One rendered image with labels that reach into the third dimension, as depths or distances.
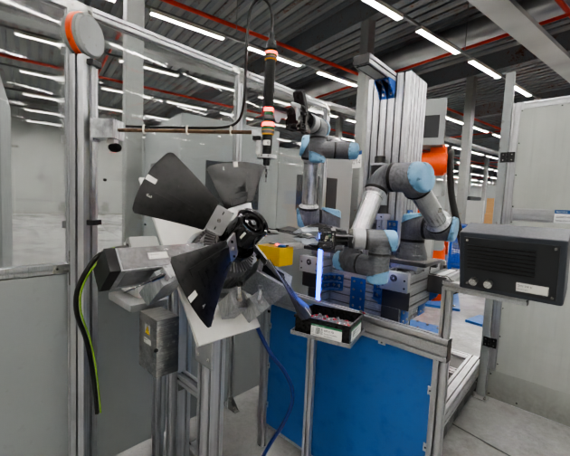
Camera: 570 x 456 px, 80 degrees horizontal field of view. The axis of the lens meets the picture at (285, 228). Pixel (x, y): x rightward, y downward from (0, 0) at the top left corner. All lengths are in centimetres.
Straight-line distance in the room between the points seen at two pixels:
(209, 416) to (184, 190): 82
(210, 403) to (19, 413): 78
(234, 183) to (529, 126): 199
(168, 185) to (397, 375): 106
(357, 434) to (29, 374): 134
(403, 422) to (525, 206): 166
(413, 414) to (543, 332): 145
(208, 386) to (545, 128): 238
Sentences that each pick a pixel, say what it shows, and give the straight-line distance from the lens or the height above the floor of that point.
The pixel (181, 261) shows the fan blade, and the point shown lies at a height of 113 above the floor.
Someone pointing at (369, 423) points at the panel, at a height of 43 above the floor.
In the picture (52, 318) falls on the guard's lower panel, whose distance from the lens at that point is 171.
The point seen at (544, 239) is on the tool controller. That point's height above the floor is 123.
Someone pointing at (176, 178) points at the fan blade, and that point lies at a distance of 112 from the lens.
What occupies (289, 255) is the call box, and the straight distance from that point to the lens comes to 166.
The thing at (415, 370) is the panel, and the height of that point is 71.
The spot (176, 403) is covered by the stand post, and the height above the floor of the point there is 45.
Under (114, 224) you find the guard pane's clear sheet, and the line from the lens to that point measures 171.
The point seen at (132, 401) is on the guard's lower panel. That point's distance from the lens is 200.
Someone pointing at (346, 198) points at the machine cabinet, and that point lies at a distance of 607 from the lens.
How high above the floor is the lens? 129
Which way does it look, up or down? 4 degrees down
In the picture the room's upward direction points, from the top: 3 degrees clockwise
